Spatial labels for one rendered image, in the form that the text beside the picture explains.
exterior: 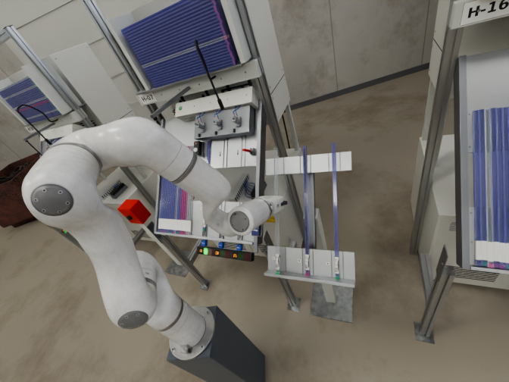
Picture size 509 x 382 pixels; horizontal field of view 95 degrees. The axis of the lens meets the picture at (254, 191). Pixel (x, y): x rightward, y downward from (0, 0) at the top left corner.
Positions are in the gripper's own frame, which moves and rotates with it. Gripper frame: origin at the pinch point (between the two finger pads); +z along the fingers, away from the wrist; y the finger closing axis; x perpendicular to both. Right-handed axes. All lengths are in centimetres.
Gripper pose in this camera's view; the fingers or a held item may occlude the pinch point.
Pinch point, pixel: (276, 200)
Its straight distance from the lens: 93.9
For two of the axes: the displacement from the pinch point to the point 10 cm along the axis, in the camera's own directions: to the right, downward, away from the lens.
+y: -9.1, 0.3, 4.2
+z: 4.1, -1.5, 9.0
